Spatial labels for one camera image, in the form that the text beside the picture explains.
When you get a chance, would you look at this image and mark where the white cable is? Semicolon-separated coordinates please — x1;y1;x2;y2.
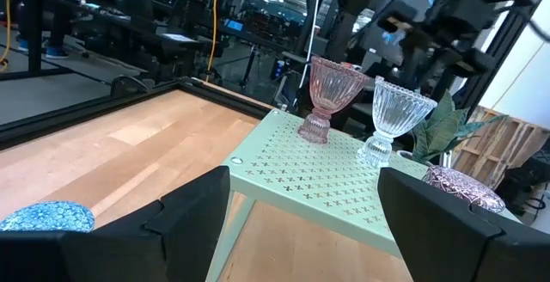
291;0;327;109

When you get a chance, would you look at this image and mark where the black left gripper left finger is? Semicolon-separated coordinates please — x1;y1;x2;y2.
0;165;232;282

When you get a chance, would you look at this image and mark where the wooden pallet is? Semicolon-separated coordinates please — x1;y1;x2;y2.
450;105;550;191

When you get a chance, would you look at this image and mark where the black floor cable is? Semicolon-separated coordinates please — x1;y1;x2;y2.
109;74;151;99

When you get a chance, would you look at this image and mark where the pink ribbed glass candle holder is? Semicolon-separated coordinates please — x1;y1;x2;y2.
296;55;371;145

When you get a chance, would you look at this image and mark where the black aluminium table frame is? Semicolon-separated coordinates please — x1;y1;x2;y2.
0;77;276;150

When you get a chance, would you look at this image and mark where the yellow cable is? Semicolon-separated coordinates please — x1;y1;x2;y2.
205;0;221;83

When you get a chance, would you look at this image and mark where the blue lit monitor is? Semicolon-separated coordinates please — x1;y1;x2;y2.
223;18;245;33

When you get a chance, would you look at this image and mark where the clear ribbed glass candle holder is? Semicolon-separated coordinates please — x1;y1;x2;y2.
356;75;438;169

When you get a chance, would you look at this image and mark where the potted green succulent plant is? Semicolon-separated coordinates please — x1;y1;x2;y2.
397;89;509;168

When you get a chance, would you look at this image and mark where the purple patterned ceramic candle holder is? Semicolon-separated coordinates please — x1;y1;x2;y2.
422;164;507;214

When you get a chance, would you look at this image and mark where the green perforated metal shelf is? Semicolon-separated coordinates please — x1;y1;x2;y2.
205;107;523;282

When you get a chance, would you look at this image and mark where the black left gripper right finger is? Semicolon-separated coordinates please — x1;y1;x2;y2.
377;166;550;282

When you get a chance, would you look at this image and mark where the black desk frame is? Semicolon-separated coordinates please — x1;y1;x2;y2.
0;0;207;82

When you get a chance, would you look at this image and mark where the pale blue patterned candle holder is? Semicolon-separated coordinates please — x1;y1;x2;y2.
0;200;96;234

